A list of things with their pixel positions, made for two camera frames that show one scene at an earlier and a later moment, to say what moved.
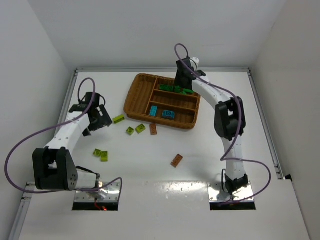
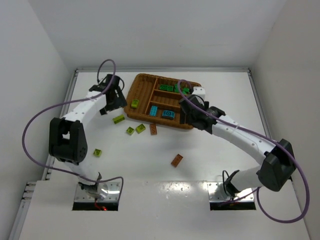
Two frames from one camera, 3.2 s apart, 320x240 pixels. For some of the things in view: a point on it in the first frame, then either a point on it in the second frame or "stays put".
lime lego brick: [97, 152] stays put
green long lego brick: [177, 89] stays put
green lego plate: [186, 90] stays put
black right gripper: [182, 81] -> [186, 110]
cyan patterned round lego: [168, 114] stays put
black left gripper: [100, 119] -> [114, 102]
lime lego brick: [104, 156] -> [135, 103]
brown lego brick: [153, 129] stays put
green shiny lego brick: [164, 87] stays put
